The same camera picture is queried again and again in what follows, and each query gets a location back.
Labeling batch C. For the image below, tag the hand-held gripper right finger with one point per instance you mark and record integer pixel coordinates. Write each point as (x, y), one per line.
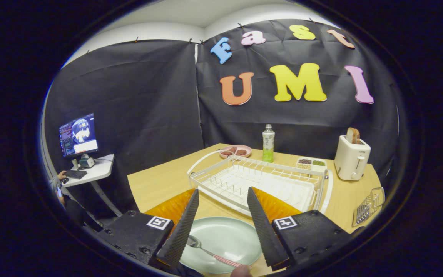
(263, 231)

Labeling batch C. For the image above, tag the computer monitor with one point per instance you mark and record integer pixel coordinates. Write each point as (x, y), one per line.
(79, 134)

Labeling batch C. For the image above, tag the black keyboard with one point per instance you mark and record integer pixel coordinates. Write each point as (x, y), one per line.
(76, 174)

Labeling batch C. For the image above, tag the brown bread slice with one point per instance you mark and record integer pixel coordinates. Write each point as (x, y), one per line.
(353, 135)

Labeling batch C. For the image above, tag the small grey device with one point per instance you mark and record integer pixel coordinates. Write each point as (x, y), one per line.
(86, 161)

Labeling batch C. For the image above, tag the white side table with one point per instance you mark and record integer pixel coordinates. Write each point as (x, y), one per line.
(98, 171)

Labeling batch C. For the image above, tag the green drink bottle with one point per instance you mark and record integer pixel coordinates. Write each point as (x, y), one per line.
(268, 144)

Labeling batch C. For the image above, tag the white divided seasoning tray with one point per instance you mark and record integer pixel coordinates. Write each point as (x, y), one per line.
(311, 165)

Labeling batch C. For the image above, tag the pale green plate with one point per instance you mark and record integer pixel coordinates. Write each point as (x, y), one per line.
(225, 234)

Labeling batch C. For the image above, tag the pink plate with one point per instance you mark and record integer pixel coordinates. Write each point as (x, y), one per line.
(246, 148)

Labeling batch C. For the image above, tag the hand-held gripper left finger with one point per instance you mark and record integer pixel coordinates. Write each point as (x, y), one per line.
(183, 231)

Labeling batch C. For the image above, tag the white toaster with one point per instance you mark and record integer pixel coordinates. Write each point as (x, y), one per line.
(351, 161)

